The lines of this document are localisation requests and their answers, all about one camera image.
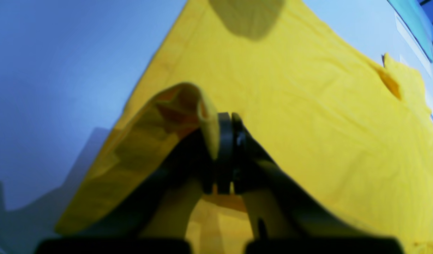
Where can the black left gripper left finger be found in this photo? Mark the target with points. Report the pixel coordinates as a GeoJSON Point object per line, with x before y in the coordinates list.
{"type": "Point", "coordinates": [153, 218]}

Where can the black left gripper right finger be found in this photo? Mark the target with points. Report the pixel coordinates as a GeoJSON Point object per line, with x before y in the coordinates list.
{"type": "Point", "coordinates": [285, 219]}

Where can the yellow T-shirt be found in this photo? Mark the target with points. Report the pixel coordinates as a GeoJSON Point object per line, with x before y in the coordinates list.
{"type": "Point", "coordinates": [357, 136]}

